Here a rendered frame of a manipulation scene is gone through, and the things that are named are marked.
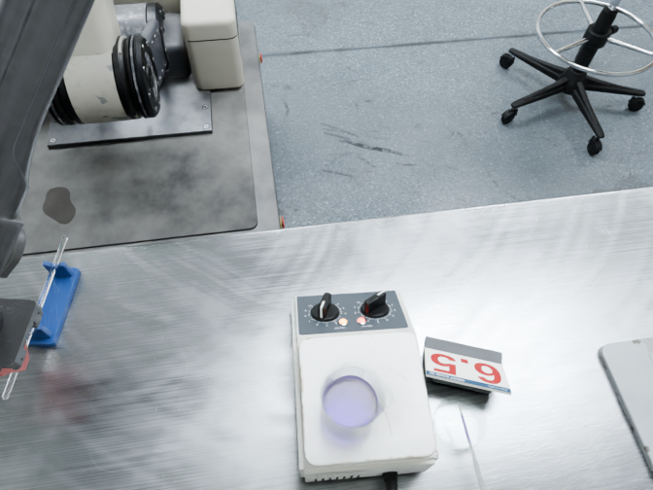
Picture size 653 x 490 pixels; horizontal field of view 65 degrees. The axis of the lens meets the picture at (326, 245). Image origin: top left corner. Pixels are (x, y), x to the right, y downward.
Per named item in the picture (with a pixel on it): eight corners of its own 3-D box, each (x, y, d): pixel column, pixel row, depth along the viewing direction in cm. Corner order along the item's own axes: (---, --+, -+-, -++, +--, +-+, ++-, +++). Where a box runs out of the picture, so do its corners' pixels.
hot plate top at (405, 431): (297, 340, 52) (297, 337, 51) (414, 332, 52) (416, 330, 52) (304, 469, 45) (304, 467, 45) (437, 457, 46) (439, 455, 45)
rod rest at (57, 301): (54, 269, 64) (42, 255, 61) (82, 271, 64) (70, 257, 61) (26, 345, 59) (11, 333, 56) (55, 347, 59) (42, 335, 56)
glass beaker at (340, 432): (315, 442, 46) (315, 422, 39) (321, 383, 49) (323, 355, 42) (381, 450, 46) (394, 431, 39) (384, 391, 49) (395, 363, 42)
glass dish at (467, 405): (491, 428, 55) (498, 423, 53) (458, 464, 53) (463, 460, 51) (453, 390, 57) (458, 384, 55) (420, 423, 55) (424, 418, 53)
